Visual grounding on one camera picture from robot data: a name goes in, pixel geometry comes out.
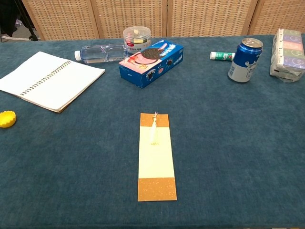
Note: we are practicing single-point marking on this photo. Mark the clear round plastic container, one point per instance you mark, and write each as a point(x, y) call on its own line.
point(137, 35)

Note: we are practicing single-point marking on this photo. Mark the black hanging garment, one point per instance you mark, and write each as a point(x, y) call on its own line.
point(8, 16)

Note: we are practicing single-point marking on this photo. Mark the wrapped tissue pack bundle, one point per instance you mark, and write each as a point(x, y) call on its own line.
point(287, 55)

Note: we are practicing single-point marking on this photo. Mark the green and white glue stick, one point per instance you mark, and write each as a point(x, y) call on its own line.
point(221, 56)

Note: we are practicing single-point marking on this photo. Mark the clear plastic water bottle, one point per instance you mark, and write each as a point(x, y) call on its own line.
point(102, 53)

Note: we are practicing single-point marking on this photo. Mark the yellow flower-shaped object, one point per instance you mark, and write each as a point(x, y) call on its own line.
point(7, 120)

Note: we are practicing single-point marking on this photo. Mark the cream and brown bookmark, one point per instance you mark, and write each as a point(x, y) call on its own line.
point(156, 164)

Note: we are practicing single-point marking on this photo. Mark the teal table cloth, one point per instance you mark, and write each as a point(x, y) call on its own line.
point(214, 155)

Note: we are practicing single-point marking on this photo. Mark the pale yellow bookmark tassel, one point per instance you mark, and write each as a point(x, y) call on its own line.
point(153, 133)

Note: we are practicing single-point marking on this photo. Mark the blue and white drink can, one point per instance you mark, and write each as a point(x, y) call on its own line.
point(245, 62)

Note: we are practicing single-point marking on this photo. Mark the open white spiral notebook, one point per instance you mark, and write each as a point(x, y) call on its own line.
point(47, 78)

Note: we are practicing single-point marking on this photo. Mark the wicker folding screen panel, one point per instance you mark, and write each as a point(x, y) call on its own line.
point(131, 14)
point(209, 16)
point(278, 16)
point(62, 19)

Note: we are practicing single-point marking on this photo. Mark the black tripod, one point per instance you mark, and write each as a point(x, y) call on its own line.
point(28, 23)

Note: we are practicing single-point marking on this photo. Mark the blue cookie box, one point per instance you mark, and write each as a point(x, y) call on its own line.
point(152, 64)

